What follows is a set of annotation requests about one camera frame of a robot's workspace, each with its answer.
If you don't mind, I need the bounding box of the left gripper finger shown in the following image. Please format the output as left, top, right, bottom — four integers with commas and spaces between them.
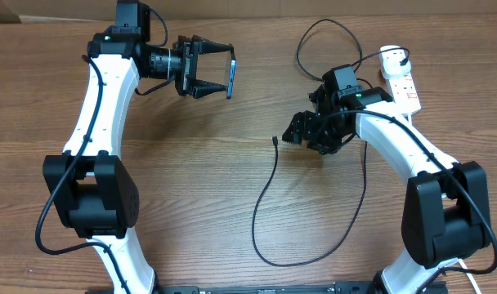
191, 35, 234, 55
189, 78, 226, 99

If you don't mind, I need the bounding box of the blue Samsung Galaxy smartphone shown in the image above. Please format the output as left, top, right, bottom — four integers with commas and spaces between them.
226, 47, 237, 100

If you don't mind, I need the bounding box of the black USB charging cable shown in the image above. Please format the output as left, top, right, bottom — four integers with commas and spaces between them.
251, 18, 410, 269

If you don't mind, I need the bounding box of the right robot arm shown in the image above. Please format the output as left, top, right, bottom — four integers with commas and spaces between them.
282, 86, 494, 293

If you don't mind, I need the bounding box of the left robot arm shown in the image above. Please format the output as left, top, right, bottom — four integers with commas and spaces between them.
35, 26, 236, 293

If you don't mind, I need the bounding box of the white power strip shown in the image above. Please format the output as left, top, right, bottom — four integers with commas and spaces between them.
387, 73, 421, 116

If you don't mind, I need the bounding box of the white wall charger adapter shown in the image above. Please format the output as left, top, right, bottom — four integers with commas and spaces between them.
379, 45, 412, 80

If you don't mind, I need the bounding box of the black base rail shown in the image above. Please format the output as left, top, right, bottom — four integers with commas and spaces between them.
154, 282, 372, 294

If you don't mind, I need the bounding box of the white power strip cord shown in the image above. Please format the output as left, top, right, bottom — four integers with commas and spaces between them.
406, 113, 483, 294

